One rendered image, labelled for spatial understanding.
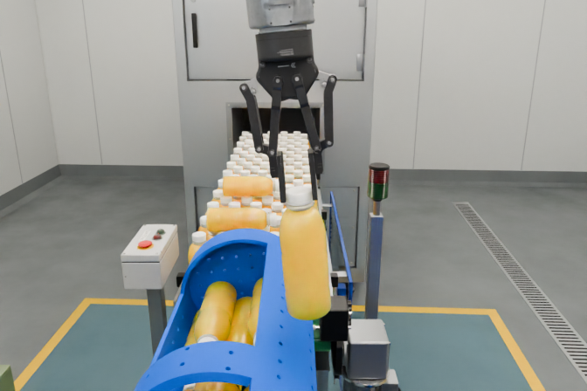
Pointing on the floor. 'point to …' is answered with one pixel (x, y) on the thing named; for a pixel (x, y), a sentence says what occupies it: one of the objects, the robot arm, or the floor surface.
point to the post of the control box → (158, 321)
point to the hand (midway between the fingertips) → (297, 176)
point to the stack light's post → (373, 266)
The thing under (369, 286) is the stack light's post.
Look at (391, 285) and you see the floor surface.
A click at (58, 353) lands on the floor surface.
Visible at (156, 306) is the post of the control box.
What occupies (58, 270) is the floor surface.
